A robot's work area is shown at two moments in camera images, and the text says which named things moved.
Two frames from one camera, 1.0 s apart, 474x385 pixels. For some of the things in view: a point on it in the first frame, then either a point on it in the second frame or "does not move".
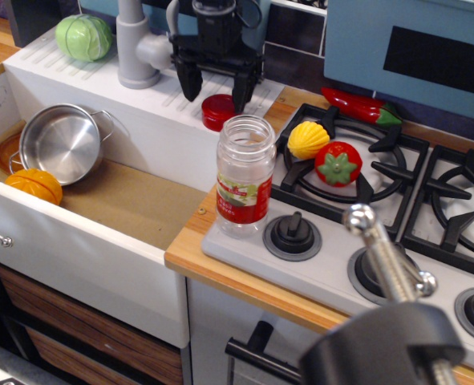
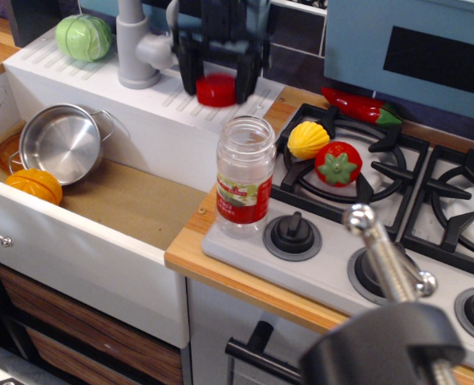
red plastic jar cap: (216, 109) → (216, 90)
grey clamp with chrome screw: (375, 346) does not move
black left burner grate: (329, 163) does not move
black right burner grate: (426, 231) does not move
